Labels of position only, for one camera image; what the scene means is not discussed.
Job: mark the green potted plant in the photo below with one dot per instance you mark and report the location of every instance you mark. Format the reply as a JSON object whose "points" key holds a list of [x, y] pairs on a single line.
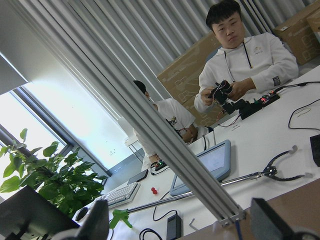
{"points": [[68, 182]]}

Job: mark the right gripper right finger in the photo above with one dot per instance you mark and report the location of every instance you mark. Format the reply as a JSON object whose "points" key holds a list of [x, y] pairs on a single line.
{"points": [[266, 224]]}

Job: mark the metal reacher grabber tool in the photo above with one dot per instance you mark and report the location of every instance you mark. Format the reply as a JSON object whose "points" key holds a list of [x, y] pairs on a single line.
{"points": [[269, 171]]}

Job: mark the black monitor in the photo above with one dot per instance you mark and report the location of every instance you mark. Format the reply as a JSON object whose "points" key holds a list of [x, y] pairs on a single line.
{"points": [[26, 215]]}

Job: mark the white keyboard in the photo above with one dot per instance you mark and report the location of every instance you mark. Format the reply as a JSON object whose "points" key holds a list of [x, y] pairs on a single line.
{"points": [[120, 196]]}

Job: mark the small black robot device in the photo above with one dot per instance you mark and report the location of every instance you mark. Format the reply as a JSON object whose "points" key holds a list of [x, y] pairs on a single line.
{"points": [[245, 108]]}

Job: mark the black power adapter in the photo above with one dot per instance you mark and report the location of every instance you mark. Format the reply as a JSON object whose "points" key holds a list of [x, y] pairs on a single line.
{"points": [[174, 227]]}

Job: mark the black smartphone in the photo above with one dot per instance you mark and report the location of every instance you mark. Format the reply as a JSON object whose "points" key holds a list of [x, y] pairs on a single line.
{"points": [[138, 177]]}

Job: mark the person in white shirt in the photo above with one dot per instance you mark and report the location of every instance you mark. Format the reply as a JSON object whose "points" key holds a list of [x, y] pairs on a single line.
{"points": [[251, 65]]}

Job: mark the green tape piece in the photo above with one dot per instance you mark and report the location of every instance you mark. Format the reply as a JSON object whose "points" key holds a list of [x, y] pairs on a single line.
{"points": [[120, 215]]}

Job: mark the teach pendant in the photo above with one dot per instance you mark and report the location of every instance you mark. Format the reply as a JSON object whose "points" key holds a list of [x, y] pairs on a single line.
{"points": [[217, 160]]}

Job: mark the aluminium frame post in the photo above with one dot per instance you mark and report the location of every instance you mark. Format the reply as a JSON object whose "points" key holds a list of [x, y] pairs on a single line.
{"points": [[58, 25]]}

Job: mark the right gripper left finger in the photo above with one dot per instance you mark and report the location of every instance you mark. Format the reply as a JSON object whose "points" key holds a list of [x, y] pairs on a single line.
{"points": [[96, 226]]}

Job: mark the cardboard box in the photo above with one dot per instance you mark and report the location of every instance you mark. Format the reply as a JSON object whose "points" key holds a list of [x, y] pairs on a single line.
{"points": [[299, 36], [181, 78]]}

